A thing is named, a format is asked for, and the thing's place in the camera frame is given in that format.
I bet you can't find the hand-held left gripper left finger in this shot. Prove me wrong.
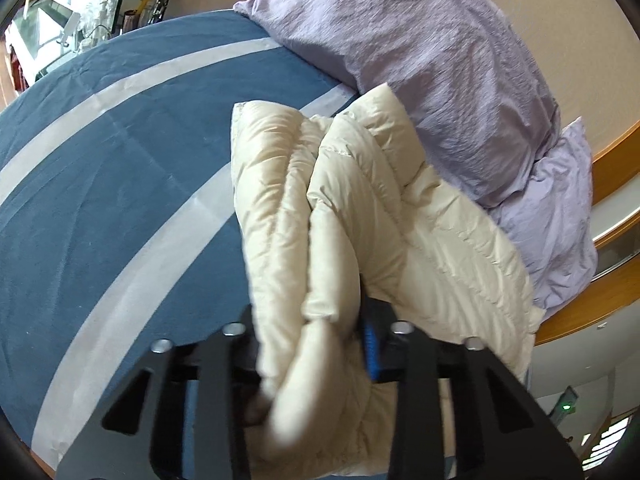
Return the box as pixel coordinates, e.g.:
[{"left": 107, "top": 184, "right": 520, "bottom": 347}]
[{"left": 55, "top": 307, "right": 263, "bottom": 480}]

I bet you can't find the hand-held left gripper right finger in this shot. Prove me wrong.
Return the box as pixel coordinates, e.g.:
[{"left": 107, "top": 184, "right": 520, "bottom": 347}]
[{"left": 359, "top": 300, "right": 583, "bottom": 480}]

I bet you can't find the cream quilted puffer jacket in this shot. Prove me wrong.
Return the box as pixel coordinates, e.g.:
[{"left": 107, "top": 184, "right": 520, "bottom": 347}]
[{"left": 231, "top": 82, "right": 546, "bottom": 480}]

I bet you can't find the dark device with green light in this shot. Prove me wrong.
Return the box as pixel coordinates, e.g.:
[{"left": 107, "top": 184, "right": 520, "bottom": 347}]
[{"left": 547, "top": 385, "right": 581, "bottom": 423}]

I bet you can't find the blue white-striped bed sheet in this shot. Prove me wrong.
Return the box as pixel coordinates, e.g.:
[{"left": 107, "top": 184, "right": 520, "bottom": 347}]
[{"left": 0, "top": 10, "right": 361, "bottom": 471}]

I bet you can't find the lilac crinkled pillow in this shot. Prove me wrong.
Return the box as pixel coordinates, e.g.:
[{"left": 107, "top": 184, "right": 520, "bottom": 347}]
[
  {"left": 234, "top": 0, "right": 562, "bottom": 207},
  {"left": 487, "top": 116, "right": 599, "bottom": 311}
]

